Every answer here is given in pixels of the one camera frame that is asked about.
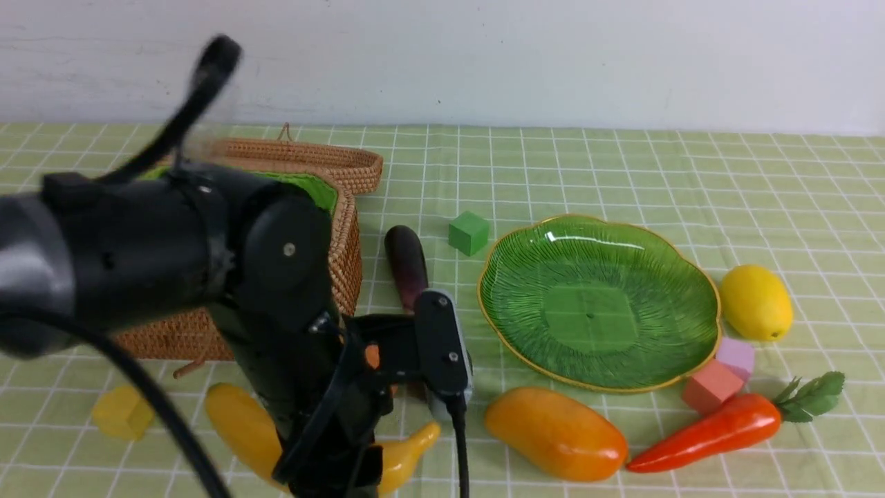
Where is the salmon pink foam cube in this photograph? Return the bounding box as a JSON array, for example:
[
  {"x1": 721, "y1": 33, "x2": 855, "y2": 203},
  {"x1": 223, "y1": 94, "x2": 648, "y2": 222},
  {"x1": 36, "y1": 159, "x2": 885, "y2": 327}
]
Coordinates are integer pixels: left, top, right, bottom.
[{"x1": 682, "y1": 359, "x2": 744, "y2": 415}]

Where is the woven wicker basket lid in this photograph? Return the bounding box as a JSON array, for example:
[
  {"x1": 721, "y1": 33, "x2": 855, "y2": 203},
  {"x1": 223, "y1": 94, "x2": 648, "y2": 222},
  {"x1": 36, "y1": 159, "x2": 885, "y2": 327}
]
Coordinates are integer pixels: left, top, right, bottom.
[{"x1": 207, "y1": 124, "x2": 384, "y2": 195}]

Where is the orange toy carrot green top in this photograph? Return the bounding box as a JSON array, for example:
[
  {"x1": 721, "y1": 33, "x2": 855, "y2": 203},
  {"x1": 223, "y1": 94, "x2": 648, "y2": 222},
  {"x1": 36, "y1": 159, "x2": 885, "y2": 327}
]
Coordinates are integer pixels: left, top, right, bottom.
[{"x1": 626, "y1": 371, "x2": 845, "y2": 474}]

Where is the green checkered tablecloth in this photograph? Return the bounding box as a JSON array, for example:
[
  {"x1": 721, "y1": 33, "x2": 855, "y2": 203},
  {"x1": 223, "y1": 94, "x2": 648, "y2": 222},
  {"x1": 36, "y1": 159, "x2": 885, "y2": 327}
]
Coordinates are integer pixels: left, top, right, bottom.
[{"x1": 1, "y1": 122, "x2": 884, "y2": 497}]

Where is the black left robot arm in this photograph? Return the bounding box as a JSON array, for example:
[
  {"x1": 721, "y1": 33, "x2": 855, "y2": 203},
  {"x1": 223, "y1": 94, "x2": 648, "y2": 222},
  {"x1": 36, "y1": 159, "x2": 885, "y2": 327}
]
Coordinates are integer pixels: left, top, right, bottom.
[{"x1": 2, "y1": 165, "x2": 392, "y2": 497}]

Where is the yellow foam hexagon block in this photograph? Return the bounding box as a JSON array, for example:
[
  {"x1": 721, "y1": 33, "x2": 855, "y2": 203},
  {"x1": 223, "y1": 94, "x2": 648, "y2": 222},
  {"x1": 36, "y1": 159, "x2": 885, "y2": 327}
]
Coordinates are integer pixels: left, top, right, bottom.
[{"x1": 91, "y1": 385, "x2": 155, "y2": 441}]

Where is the orange toy mango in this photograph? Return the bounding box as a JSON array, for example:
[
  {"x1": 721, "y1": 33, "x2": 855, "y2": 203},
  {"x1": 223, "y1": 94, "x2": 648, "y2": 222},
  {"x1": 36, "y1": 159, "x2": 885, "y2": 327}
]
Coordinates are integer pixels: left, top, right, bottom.
[{"x1": 484, "y1": 387, "x2": 628, "y2": 482}]

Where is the green foam cube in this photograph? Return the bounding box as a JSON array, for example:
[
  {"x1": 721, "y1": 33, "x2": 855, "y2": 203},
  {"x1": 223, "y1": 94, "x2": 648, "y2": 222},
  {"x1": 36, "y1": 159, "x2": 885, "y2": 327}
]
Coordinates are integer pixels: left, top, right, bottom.
[{"x1": 447, "y1": 211, "x2": 490, "y2": 257}]

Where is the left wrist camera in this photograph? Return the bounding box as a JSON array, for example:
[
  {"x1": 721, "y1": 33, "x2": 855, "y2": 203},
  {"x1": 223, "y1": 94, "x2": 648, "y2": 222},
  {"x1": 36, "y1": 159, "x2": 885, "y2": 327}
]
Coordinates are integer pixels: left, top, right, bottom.
[{"x1": 414, "y1": 288, "x2": 474, "y2": 423}]

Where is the woven wicker basket green lining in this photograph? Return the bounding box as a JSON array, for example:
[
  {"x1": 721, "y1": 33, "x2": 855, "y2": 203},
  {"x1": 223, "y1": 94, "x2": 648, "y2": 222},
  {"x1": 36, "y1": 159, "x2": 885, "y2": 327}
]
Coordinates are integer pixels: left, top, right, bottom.
[{"x1": 111, "y1": 166, "x2": 364, "y2": 362}]

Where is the green leaf-shaped glass plate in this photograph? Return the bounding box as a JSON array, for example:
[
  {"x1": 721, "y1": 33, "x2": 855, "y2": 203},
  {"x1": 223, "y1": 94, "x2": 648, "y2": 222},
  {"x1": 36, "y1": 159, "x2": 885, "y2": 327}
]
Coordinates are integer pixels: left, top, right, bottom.
[{"x1": 476, "y1": 214, "x2": 724, "y2": 394}]

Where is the yellow toy lemon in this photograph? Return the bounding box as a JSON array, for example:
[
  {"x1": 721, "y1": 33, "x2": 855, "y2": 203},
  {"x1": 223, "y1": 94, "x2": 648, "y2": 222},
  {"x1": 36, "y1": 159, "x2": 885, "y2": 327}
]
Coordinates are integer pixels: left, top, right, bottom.
[{"x1": 718, "y1": 264, "x2": 794, "y2": 342}]

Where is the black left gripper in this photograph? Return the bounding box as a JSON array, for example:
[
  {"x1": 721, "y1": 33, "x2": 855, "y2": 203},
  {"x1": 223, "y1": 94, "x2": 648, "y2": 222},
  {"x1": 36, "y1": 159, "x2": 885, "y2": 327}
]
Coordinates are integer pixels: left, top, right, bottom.
[{"x1": 208, "y1": 304, "x2": 418, "y2": 497}]

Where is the yellow toy banana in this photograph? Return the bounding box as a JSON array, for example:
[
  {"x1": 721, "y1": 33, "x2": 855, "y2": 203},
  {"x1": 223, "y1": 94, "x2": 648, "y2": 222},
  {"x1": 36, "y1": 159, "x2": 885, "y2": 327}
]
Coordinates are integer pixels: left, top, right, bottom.
[{"x1": 203, "y1": 382, "x2": 440, "y2": 496}]

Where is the pink-purple foam block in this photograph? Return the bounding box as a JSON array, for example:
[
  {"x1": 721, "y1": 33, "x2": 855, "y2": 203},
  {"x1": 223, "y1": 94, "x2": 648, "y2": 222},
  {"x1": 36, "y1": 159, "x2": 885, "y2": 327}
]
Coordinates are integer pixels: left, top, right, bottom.
[{"x1": 715, "y1": 336, "x2": 755, "y2": 382}]

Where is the purple toy eggplant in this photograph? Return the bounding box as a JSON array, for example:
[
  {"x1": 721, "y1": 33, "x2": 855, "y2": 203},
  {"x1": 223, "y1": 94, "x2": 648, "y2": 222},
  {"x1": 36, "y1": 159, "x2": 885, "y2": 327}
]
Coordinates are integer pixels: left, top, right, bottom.
[{"x1": 384, "y1": 225, "x2": 429, "y2": 314}]

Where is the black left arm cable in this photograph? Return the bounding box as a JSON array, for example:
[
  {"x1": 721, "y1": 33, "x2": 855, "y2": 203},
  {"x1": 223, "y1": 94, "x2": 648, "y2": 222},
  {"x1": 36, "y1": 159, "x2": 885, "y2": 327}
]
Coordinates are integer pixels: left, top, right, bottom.
[{"x1": 0, "y1": 35, "x2": 471, "y2": 498}]

